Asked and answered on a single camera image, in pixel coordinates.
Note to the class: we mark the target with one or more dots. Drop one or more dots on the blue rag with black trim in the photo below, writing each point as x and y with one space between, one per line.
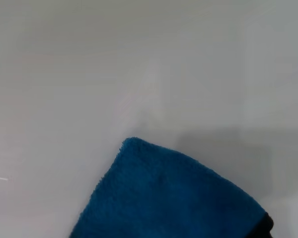
169 193

